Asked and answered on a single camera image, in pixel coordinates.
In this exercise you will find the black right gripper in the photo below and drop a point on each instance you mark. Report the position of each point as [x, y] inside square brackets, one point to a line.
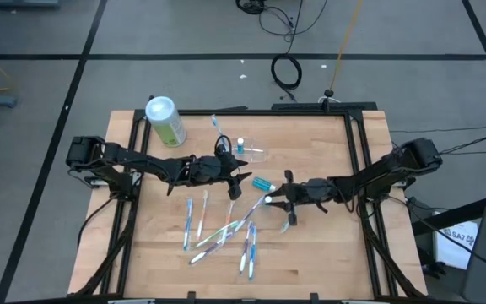
[319, 190]

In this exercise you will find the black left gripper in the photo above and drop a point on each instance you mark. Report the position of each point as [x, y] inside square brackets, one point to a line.
[207, 171]

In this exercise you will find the purple white toothbrush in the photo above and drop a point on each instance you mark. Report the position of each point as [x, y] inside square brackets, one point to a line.
[249, 214]
[246, 245]

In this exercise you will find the orange white toothbrush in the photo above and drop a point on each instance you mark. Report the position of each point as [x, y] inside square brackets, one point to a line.
[228, 217]
[203, 211]

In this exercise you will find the green toothbrush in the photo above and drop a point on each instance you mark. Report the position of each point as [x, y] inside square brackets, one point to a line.
[215, 233]

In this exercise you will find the blue white toothbrush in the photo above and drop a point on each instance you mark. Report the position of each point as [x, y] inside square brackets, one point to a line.
[188, 219]
[252, 253]

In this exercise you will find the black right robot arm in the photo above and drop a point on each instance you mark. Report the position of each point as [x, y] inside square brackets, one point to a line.
[378, 175]

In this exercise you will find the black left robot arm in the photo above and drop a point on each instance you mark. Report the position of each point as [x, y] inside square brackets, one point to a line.
[142, 159]

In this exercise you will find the small clear-wrapped white item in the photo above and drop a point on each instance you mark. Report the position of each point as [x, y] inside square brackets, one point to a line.
[285, 227]

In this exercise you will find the clear acrylic organizer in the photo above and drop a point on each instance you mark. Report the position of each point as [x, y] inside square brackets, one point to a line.
[255, 154]

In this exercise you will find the green white wipes canister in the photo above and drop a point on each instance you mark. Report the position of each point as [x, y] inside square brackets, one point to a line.
[163, 114]

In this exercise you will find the black diagonal bar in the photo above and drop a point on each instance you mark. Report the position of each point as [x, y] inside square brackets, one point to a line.
[458, 213]

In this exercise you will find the white printed box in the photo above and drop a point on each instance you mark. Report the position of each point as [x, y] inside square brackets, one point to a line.
[454, 249]

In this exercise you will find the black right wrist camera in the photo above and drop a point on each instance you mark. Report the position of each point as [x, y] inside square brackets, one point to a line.
[300, 195]

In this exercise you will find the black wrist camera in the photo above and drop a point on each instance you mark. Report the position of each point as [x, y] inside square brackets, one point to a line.
[225, 157]
[300, 195]

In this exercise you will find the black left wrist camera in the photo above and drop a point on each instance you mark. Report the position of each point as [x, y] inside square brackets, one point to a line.
[225, 157]

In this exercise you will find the black aluminium table frame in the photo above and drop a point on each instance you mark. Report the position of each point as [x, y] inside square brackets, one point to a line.
[289, 112]

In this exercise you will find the black frame clamp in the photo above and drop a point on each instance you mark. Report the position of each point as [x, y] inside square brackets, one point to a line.
[190, 296]
[314, 296]

